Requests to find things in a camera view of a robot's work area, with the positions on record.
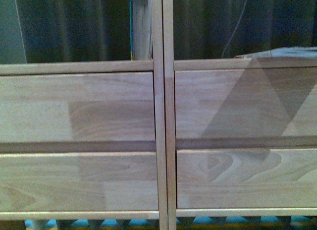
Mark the white book with red spine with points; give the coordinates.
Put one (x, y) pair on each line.
(290, 52)

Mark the left wooden shelf unit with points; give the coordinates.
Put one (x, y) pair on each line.
(157, 146)

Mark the wooden shelf unit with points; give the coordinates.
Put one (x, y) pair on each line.
(173, 144)
(157, 146)

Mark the right wooden shelf unit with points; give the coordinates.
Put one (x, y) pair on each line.
(173, 144)

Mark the upper left wooden drawer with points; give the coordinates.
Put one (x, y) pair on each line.
(80, 107)

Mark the wooden drawer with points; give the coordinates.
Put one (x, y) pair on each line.
(119, 181)
(247, 178)
(80, 107)
(246, 103)

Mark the thick upright teal-cover book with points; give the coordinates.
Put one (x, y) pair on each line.
(141, 40)

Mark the lower left wooden drawer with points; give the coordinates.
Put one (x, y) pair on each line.
(119, 181)

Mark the lower right wooden drawer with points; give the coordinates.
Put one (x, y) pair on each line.
(247, 178)

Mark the upper right wooden drawer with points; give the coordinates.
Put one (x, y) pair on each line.
(246, 103)

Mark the dark blue curtain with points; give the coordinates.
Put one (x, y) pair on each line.
(99, 30)

